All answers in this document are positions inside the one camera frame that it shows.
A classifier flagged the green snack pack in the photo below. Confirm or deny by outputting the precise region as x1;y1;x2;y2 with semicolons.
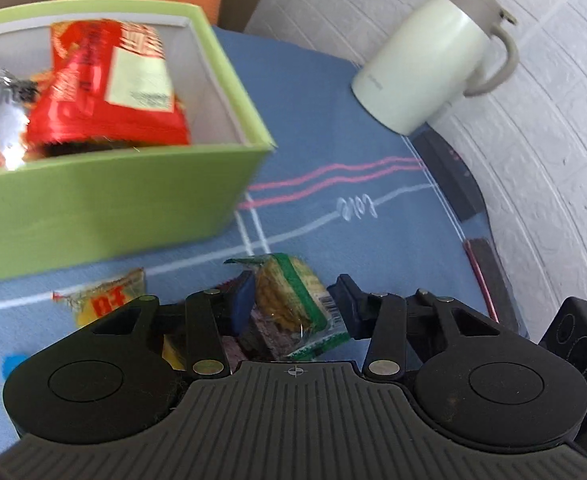
225;252;351;366

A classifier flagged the red yellow biscuit pack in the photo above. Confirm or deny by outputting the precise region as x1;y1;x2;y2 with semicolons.
51;268;187;371

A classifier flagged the blue cookie pack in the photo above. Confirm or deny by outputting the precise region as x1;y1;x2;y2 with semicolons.
2;353;30;380

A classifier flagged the red snack bag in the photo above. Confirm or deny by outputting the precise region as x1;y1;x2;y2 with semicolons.
25;18;190;148

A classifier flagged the silver crisps snack bag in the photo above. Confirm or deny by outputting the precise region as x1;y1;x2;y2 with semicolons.
0;68;39;171

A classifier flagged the dark red phone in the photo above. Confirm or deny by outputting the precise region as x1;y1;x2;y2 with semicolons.
463;238;520;332

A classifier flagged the green cardboard box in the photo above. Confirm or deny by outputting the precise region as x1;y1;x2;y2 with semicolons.
0;0;275;280

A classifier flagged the white thermos jug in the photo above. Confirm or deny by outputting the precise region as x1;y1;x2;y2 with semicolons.
351;0;519;136

